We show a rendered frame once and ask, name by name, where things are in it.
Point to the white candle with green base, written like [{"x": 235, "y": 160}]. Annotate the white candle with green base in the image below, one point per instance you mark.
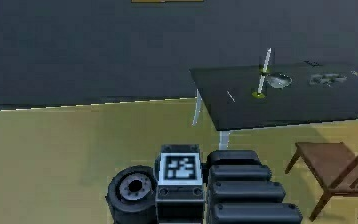
[{"x": 263, "y": 75}]

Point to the small white pen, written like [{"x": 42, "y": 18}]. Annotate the small white pen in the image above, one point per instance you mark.
[{"x": 231, "y": 96}]

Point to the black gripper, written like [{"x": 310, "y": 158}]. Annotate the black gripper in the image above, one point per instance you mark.
[{"x": 132, "y": 195}]

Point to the brown wooden chair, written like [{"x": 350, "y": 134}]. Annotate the brown wooden chair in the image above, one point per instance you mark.
[{"x": 333, "y": 166}]

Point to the black table with white legs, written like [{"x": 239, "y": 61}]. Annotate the black table with white legs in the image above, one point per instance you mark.
[{"x": 287, "y": 103}]

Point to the grey crumpled cloth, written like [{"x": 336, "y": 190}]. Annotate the grey crumpled cloth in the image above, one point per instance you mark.
[{"x": 327, "y": 79}]

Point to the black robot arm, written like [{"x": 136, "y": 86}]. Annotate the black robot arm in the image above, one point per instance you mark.
[{"x": 237, "y": 190}]

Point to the clear glass bowl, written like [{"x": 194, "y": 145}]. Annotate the clear glass bowl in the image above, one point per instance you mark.
[{"x": 279, "y": 80}]

